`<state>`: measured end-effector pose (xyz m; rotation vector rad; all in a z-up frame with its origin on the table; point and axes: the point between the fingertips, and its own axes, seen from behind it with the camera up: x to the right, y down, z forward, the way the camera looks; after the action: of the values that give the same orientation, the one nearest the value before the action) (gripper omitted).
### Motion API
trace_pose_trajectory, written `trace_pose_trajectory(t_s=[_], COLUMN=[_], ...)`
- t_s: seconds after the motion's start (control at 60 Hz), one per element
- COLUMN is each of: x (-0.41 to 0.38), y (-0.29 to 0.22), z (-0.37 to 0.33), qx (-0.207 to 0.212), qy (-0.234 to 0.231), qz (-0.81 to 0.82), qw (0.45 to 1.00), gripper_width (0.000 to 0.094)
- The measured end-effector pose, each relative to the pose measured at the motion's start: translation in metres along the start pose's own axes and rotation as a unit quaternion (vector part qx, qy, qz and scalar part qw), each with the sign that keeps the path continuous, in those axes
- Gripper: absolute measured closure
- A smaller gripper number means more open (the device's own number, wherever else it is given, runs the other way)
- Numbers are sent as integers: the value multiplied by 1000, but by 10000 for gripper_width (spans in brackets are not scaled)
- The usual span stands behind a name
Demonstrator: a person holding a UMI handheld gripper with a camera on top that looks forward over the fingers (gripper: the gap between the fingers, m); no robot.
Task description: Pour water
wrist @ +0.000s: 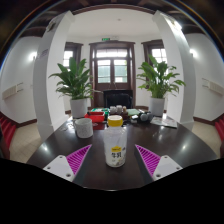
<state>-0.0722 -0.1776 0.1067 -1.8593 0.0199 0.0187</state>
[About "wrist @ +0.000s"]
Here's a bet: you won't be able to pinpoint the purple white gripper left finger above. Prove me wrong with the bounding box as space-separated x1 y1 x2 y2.
44 145 92 182

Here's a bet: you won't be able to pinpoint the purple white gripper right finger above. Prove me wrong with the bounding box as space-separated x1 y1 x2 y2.
136 145 182 181

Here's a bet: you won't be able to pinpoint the white ceramic mug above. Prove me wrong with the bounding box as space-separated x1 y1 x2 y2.
74 118 93 138

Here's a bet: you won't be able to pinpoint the papers on table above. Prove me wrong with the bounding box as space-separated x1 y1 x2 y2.
151 117 177 128

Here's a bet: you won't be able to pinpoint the white bottle with yellow cap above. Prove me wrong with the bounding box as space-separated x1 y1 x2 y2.
104 115 127 168

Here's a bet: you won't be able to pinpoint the red box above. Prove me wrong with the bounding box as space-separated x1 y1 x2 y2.
84 112 105 123

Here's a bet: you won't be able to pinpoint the green book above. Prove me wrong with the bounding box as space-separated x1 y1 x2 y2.
127 109 140 116

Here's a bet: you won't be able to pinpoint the green box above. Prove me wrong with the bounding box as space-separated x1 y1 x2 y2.
91 108 109 115

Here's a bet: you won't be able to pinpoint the left potted green plant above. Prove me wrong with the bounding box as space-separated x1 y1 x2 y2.
50 57 93 119

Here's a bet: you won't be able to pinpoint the potted green plant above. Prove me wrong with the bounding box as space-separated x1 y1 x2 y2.
50 57 93 119
137 54 185 117

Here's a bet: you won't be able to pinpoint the black chair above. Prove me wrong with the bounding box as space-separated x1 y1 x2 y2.
103 89 133 109

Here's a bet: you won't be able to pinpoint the right potted green plant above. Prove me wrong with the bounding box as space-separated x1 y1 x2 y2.
137 54 185 117

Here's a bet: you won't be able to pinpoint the dark wooden door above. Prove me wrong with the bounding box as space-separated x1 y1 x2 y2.
89 41 136 107

